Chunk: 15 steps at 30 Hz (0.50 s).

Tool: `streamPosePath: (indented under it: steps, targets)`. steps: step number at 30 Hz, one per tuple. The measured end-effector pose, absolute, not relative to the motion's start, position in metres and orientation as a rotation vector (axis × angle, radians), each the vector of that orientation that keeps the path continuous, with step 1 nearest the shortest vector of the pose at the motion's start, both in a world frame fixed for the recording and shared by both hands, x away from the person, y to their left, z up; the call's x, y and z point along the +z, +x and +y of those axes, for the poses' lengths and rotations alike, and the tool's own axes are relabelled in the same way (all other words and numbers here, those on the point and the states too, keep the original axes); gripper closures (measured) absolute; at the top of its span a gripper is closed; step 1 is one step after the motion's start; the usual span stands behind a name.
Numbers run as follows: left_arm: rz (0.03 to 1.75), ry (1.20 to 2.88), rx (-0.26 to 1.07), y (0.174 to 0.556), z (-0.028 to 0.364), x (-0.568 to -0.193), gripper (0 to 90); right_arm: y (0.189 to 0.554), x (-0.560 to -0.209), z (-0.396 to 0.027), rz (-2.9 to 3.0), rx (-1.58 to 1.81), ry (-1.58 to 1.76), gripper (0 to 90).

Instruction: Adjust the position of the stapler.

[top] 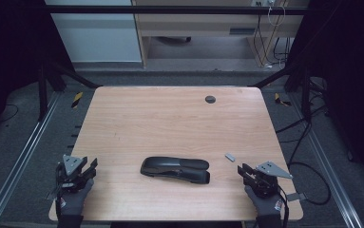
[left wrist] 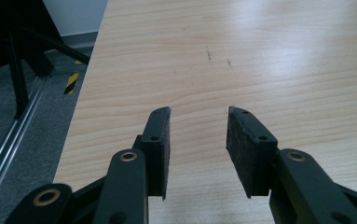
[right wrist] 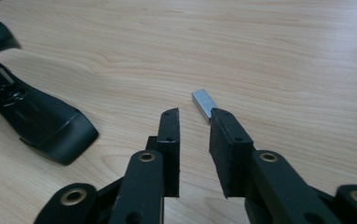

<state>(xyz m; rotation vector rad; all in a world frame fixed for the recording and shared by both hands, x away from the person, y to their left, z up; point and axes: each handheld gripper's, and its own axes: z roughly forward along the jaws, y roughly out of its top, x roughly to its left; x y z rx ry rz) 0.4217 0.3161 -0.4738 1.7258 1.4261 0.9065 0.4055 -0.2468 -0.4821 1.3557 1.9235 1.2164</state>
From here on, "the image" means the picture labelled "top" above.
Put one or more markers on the aluminium floor rail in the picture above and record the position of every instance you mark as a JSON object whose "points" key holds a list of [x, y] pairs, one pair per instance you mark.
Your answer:
{"points": [[328, 171], [18, 161]]}

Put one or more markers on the dark object under desk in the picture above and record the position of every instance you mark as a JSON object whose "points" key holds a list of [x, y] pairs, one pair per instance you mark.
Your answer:
{"points": [[175, 39]]}

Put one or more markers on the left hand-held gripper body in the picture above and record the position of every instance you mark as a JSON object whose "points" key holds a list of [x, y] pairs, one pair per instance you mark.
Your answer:
{"points": [[72, 172]]}

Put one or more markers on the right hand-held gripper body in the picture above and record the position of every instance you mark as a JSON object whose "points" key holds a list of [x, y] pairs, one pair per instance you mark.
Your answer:
{"points": [[266, 179]]}

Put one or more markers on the black frame strut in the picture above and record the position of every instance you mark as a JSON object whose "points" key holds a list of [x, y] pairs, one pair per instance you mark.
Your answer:
{"points": [[300, 79], [48, 79]]}

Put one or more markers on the light wooden desk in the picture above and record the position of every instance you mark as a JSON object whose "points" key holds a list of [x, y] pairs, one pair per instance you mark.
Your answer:
{"points": [[201, 23]]}

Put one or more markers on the black curtain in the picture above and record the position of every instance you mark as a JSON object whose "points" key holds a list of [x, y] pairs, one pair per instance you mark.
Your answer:
{"points": [[8, 47], [354, 63]]}

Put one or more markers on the black horizontal frame bar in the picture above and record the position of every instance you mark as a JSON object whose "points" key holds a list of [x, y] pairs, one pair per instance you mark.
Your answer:
{"points": [[170, 9]]}

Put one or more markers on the yellow black striped tape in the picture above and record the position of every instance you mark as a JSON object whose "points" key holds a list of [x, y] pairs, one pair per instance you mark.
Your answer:
{"points": [[279, 99]]}

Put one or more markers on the grey strip of staples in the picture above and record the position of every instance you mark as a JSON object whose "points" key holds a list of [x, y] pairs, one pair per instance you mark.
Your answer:
{"points": [[230, 157]]}

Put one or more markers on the grey round table grommet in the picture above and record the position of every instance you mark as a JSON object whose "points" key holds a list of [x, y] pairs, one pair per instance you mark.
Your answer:
{"points": [[210, 99]]}

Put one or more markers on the white cabinet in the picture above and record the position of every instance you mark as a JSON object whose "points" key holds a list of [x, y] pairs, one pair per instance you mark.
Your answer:
{"points": [[97, 34]]}

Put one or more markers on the person's left hand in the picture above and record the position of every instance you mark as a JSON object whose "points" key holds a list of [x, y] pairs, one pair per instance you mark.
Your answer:
{"points": [[75, 201]]}

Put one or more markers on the grey tab on table edge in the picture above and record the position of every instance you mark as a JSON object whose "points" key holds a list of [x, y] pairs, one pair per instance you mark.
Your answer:
{"points": [[51, 195], [296, 197]]}

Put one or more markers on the person's right hand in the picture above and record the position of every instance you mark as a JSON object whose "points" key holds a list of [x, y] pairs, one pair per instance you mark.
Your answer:
{"points": [[265, 204]]}

